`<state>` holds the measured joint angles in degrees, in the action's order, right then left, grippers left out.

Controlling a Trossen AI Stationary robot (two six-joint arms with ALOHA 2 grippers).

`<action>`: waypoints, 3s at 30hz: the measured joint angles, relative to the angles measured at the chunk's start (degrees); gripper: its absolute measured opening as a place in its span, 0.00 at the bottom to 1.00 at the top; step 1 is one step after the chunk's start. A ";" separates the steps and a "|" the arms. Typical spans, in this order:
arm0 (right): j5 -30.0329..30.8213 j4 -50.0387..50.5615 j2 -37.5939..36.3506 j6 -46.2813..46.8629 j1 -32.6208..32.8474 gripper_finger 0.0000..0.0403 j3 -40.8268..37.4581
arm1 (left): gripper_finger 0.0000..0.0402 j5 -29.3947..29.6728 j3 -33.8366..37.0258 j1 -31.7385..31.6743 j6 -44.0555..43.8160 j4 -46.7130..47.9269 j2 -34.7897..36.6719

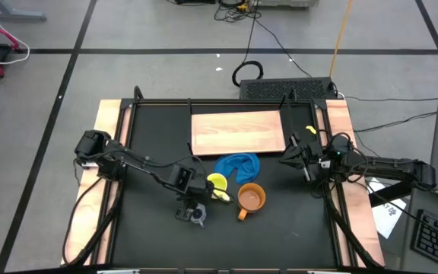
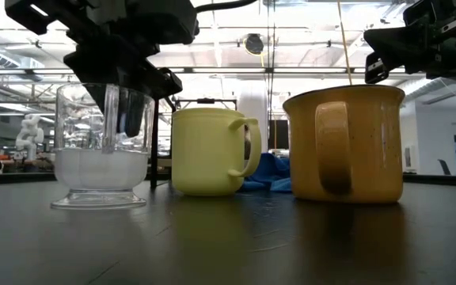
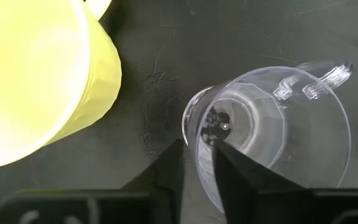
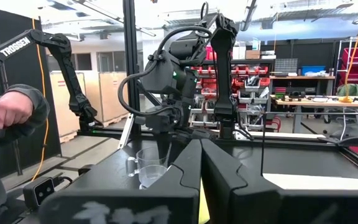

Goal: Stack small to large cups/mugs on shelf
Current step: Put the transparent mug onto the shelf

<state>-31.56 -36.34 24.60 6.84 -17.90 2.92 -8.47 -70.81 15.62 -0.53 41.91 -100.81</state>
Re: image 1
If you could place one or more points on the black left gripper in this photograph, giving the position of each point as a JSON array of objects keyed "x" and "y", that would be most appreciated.
[{"x": 200, "y": 190}]

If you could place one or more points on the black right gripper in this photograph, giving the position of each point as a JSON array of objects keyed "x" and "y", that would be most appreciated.
[{"x": 314, "y": 158}]

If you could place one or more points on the clear plastic cup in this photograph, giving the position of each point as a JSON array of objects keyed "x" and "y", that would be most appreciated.
[{"x": 197, "y": 215}]

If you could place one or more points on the yellow plastic cup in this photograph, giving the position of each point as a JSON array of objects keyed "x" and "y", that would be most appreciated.
[{"x": 217, "y": 182}]

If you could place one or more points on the orange mug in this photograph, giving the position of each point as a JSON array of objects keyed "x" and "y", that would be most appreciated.
[{"x": 251, "y": 198}]

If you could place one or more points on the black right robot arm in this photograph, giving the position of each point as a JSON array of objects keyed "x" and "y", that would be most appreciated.
[{"x": 386, "y": 167}]

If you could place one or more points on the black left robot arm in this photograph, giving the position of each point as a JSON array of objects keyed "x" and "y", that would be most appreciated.
[{"x": 135, "y": 158}]

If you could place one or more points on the yellow tag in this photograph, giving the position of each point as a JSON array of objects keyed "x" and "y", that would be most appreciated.
[{"x": 310, "y": 129}]

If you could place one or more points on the blue cloth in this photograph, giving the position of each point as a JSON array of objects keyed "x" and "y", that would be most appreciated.
[{"x": 242, "y": 165}]

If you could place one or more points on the wooden cutting board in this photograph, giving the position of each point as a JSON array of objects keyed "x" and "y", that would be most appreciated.
[{"x": 238, "y": 131}]

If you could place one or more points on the wooden table side panel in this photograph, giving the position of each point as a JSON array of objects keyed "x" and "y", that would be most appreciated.
[
  {"x": 108, "y": 114},
  {"x": 338, "y": 114}
]

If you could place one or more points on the black mesh computer case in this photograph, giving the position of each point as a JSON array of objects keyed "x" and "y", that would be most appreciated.
[{"x": 287, "y": 88}]

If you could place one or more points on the black metal bar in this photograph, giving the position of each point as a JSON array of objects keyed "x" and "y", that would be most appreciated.
[{"x": 390, "y": 194}]

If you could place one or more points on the white paper sheet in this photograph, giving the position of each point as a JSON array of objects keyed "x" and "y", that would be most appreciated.
[{"x": 388, "y": 218}]

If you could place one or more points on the grey equipment box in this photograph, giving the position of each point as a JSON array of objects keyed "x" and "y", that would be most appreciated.
[{"x": 287, "y": 3}]

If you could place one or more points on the black keyboard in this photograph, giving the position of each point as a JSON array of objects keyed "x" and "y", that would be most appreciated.
[{"x": 437, "y": 239}]

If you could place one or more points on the black device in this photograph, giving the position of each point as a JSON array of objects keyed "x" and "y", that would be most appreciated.
[{"x": 194, "y": 1}]

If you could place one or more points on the grey metal stand leg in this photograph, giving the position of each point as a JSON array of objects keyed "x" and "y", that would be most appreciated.
[{"x": 13, "y": 15}]

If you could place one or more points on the silver metal bracket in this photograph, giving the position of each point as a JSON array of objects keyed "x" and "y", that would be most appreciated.
[
  {"x": 118, "y": 271},
  {"x": 323, "y": 272}
]

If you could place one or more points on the black table frame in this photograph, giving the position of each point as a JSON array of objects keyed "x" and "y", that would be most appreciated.
[{"x": 158, "y": 101}]

